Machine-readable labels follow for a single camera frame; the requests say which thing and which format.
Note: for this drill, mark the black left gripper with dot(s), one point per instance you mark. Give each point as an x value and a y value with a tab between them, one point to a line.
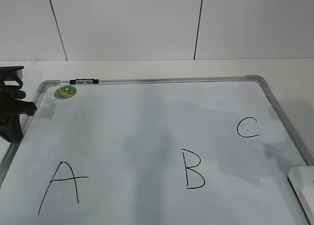
11	103

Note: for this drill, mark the white whiteboard eraser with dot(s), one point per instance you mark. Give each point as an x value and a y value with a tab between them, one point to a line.
302	180

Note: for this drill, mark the round green sticker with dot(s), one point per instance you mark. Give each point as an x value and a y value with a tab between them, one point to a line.
65	92

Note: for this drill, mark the white whiteboard with grey frame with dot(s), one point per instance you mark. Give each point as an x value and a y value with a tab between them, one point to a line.
191	151

